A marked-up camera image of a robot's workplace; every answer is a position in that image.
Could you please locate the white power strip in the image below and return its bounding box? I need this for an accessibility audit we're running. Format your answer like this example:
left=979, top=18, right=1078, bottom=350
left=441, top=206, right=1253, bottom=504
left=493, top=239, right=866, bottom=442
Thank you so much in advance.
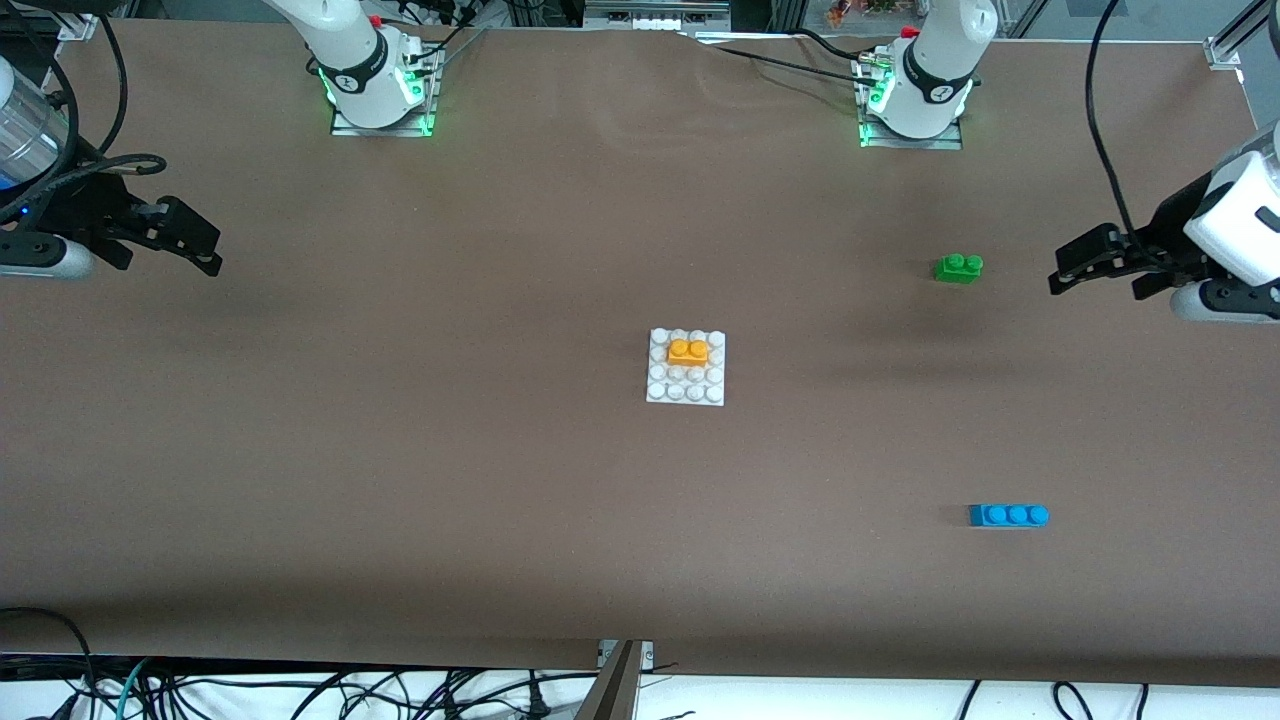
left=585, top=0, right=731, bottom=31

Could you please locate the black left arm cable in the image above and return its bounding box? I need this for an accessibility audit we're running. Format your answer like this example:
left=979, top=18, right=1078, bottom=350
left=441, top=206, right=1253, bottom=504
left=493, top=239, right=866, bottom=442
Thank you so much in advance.
left=1086, top=0, right=1141, bottom=241

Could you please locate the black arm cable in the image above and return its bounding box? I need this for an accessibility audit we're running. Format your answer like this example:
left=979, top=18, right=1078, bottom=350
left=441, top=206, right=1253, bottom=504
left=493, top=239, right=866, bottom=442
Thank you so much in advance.
left=95, top=15, right=129, bottom=156
left=1086, top=0, right=1141, bottom=241

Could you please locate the teal floor cable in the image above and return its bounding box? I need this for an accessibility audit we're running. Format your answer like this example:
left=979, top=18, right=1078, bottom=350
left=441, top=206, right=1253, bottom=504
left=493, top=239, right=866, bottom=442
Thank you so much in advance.
left=100, top=657, right=151, bottom=720

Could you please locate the blue three-stud block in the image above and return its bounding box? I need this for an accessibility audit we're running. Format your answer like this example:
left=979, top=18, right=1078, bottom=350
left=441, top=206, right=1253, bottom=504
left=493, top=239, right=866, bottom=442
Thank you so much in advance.
left=968, top=503, right=1050, bottom=529

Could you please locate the brown table cover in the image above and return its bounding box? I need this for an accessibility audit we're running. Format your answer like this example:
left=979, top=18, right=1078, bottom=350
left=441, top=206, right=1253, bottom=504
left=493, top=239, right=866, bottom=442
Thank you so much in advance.
left=0, top=18, right=1280, bottom=691

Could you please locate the aluminium frame post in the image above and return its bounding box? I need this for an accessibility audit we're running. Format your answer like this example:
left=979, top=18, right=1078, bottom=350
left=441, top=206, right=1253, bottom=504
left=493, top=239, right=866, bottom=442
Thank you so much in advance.
left=575, top=640, right=643, bottom=720

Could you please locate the white studded base plate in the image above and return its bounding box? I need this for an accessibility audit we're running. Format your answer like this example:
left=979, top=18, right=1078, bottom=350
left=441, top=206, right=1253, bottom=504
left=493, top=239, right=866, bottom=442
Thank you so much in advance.
left=645, top=327, right=727, bottom=408

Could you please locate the black base cable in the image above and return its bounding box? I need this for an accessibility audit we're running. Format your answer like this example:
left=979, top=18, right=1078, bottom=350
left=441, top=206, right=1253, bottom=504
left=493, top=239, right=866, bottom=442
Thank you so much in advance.
left=700, top=40, right=871, bottom=81
left=795, top=28, right=866, bottom=59
left=405, top=20, right=491, bottom=71

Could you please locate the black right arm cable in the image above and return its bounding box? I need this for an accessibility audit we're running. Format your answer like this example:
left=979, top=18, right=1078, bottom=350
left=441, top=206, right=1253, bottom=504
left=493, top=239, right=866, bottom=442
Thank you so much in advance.
left=95, top=15, right=129, bottom=156

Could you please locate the aluminium frame corner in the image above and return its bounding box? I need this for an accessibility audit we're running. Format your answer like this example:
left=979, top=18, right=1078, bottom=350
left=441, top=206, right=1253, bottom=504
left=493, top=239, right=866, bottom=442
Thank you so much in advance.
left=55, top=0, right=101, bottom=41
left=1205, top=0, right=1280, bottom=71

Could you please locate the black looped gripper cable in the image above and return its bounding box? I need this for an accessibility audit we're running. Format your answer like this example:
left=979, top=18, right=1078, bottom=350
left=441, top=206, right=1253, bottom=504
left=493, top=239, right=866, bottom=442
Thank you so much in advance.
left=0, top=153, right=166, bottom=221

